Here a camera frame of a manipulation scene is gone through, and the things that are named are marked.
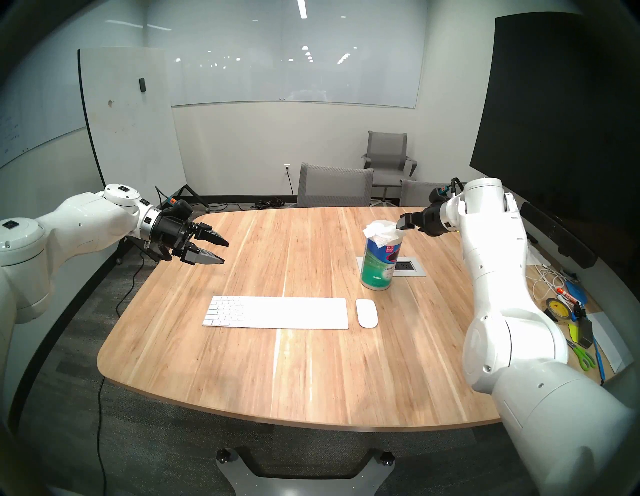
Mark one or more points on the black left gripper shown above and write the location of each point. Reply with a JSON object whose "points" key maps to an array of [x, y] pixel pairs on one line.
{"points": [[170, 235]]}

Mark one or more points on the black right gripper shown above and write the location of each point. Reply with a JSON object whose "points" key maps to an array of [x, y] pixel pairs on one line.
{"points": [[434, 220]]}

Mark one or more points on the white disinfecting wipe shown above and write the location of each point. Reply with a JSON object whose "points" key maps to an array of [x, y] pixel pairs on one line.
{"points": [[382, 231]]}

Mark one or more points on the green blue wipes canister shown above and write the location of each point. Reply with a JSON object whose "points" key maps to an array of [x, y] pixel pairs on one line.
{"points": [[377, 270]]}

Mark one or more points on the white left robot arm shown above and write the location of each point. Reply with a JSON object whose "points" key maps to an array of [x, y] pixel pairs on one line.
{"points": [[75, 220]]}

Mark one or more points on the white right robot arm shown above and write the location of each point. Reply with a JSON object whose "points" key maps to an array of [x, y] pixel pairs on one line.
{"points": [[500, 280]]}

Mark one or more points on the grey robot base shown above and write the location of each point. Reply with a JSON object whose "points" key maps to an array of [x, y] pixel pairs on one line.
{"points": [[300, 487]]}

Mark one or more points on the grey mesh chair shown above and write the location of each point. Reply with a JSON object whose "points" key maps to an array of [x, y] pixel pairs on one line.
{"points": [[415, 195], [332, 185]]}

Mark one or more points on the grey office chair with armrests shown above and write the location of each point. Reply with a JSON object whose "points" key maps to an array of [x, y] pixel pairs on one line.
{"points": [[387, 150]]}

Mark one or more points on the white slim keyboard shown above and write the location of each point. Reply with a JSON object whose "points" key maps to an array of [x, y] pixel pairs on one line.
{"points": [[275, 312]]}

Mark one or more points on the white computer mouse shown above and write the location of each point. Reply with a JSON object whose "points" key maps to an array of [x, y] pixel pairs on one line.
{"points": [[367, 314]]}

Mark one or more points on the crumpled white tissue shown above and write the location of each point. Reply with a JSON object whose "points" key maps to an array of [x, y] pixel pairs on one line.
{"points": [[536, 254]]}

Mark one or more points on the white mobile whiteboard on stand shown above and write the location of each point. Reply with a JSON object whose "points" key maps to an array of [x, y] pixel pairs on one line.
{"points": [[130, 130]]}

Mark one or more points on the black video sound bar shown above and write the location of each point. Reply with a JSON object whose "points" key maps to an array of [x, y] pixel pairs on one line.
{"points": [[560, 235]]}

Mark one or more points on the yellow tape roll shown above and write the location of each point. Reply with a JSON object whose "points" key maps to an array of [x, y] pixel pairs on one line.
{"points": [[557, 310]]}

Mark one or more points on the white orange glue bottle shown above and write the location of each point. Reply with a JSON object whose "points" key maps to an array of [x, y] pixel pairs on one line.
{"points": [[570, 296]]}

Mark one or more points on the blue plastic item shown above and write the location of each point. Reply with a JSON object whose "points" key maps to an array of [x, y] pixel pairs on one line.
{"points": [[577, 289]]}

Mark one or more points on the black block eraser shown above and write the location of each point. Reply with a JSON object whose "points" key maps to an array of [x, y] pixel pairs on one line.
{"points": [[586, 332]]}

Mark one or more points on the black base knob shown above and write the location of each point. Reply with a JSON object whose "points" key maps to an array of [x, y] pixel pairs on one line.
{"points": [[386, 456], [223, 455]]}

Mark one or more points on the blue pen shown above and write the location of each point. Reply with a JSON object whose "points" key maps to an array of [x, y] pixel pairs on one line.
{"points": [[599, 360]]}

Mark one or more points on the white paper sheet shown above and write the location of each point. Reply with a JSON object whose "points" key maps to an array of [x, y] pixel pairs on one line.
{"points": [[612, 340]]}

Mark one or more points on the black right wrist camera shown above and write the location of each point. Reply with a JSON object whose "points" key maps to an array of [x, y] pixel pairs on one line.
{"points": [[440, 195]]}

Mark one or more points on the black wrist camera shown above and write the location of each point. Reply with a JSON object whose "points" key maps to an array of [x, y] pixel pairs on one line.
{"points": [[181, 207], [440, 195]]}

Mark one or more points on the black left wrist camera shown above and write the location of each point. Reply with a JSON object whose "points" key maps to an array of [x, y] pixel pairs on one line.
{"points": [[181, 207]]}

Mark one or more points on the large black wall screen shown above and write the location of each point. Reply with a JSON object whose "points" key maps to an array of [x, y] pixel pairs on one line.
{"points": [[550, 125]]}

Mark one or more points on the wide glass wall whiteboard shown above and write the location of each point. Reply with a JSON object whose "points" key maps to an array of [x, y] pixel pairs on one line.
{"points": [[300, 75]]}

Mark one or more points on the glass wall whiteboard with writing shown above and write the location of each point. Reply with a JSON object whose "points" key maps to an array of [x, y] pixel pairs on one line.
{"points": [[40, 100]]}

